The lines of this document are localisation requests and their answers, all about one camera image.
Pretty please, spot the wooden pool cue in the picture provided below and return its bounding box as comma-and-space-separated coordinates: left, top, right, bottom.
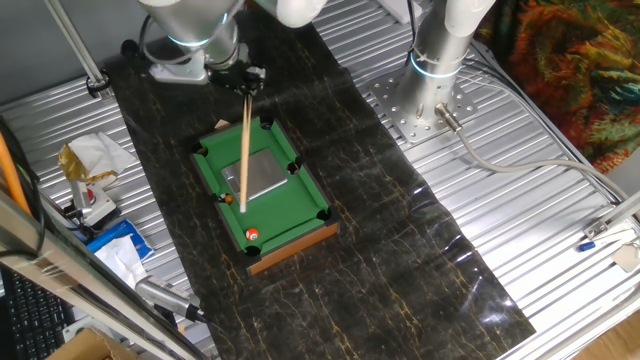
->
238, 94, 254, 215

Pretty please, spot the black keyboard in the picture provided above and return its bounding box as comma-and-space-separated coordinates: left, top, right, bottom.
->
0, 267, 76, 360

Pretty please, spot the silver ribbed handheld device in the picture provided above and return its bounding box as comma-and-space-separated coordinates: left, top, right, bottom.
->
134, 274, 202, 321

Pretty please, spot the blue tissue pack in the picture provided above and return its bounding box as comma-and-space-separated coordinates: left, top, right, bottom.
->
85, 218, 156, 287

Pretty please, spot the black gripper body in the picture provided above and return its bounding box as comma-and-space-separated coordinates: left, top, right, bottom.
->
207, 66, 268, 96

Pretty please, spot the orange tube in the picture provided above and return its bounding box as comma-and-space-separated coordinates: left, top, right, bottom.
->
0, 132, 32, 216

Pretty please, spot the silver camera mount bracket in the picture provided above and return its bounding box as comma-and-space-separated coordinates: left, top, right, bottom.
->
148, 52, 209, 85

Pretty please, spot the colourful patterned cloth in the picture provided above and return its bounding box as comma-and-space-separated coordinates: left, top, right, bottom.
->
474, 0, 640, 176

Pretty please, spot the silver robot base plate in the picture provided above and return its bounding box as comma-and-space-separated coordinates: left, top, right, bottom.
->
369, 67, 479, 146

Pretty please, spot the aluminium profile bracket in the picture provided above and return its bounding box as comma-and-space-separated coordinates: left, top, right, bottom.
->
582, 189, 640, 241

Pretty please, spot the green mini pool table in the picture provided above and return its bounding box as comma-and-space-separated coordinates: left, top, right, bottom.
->
188, 115, 341, 277

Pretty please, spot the red emergency stop box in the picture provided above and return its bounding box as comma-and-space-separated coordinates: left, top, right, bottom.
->
69, 179, 119, 227

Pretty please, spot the gold white crumpled paper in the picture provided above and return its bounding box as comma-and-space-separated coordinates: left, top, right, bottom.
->
58, 131, 139, 189

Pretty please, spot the brown cardboard box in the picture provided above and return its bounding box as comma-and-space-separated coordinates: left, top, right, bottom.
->
44, 327, 141, 360

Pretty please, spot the thick grey robot cable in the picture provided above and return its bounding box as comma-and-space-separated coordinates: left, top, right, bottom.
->
434, 102, 640, 204

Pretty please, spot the black marble pattern mat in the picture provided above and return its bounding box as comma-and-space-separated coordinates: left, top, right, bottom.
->
104, 0, 537, 360

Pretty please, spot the aluminium frame beam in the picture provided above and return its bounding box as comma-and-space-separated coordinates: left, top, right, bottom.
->
0, 189, 211, 360

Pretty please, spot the silver digital scale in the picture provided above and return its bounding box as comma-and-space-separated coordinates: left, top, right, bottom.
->
220, 148, 290, 200

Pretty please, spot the aluminium pole with clamp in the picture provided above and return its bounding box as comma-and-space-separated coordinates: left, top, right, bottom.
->
42, 0, 110, 99

